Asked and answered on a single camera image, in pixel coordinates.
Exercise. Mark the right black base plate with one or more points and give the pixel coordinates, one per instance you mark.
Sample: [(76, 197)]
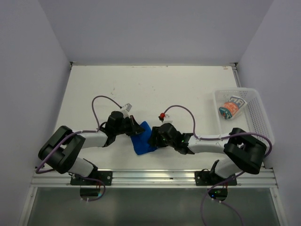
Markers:
[(206, 178)]

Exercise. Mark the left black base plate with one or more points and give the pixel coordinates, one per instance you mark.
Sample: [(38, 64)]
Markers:
[(105, 176)]

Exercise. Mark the rabbit print towel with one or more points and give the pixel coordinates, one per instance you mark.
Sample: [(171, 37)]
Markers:
[(232, 108)]

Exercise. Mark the white plastic basket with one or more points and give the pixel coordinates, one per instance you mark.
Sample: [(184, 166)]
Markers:
[(252, 117)]

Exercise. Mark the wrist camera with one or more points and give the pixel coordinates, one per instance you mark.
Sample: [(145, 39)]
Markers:
[(127, 107), (165, 118)]

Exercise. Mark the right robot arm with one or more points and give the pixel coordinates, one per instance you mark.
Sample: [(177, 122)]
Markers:
[(244, 152)]

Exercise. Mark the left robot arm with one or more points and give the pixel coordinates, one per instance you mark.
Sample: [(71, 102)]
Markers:
[(60, 152)]

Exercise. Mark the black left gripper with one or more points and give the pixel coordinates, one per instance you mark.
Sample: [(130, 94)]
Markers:
[(135, 127)]

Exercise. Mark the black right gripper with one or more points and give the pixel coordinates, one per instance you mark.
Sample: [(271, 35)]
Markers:
[(153, 140)]

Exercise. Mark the blue towel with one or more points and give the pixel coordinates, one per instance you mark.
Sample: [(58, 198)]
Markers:
[(140, 142)]

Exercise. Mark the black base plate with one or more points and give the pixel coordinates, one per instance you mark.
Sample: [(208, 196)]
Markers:
[(105, 176), (206, 178)]

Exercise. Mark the aluminium mounting rail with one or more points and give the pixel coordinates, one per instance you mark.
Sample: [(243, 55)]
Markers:
[(157, 178)]

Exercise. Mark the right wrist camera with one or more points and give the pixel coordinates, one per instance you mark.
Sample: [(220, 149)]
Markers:
[(165, 118)]

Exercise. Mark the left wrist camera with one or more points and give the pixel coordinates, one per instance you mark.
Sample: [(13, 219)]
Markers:
[(127, 107)]

